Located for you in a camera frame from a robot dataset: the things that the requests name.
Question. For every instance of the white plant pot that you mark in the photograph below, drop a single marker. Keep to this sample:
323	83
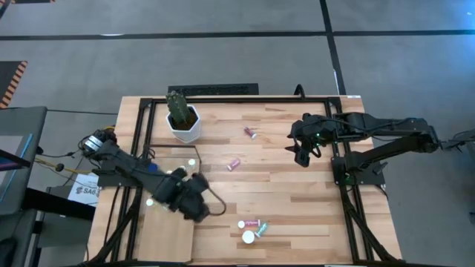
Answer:
185	135

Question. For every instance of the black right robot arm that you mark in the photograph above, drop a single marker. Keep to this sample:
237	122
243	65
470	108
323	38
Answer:
389	126

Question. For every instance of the black floor beam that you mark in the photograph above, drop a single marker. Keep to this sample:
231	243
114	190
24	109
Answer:
59	202

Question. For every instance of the teal pill vial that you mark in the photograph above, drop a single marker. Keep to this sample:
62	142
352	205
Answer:
261	230

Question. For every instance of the green cactus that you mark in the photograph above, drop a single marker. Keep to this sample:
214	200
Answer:
178	107

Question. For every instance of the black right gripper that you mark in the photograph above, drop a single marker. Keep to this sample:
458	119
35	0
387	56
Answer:
311	131

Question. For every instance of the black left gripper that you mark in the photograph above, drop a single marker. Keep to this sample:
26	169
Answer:
185	193

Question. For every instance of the light wooden tray board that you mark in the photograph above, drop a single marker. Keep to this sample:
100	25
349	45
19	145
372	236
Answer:
167	237

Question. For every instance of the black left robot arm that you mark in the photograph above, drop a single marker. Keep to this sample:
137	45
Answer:
122	163

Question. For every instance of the dark red pill vial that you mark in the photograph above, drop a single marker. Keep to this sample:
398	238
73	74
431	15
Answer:
249	132

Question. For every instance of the orange black striped floor mat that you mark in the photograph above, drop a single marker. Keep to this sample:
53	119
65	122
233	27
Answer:
9	78

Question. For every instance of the grey side cart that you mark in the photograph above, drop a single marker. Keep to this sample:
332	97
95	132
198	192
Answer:
22	126

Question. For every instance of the black floor grate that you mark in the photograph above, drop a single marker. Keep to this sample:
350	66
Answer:
213	89

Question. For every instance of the large white round lid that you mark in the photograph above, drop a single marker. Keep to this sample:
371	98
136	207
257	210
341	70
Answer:
248	236

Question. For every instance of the white paper sign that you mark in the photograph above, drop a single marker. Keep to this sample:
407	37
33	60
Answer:
83	191

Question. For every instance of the black metal table frame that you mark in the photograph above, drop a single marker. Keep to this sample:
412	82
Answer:
259	100

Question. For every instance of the black equipment stand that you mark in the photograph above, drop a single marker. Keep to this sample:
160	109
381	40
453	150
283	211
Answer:
464	140

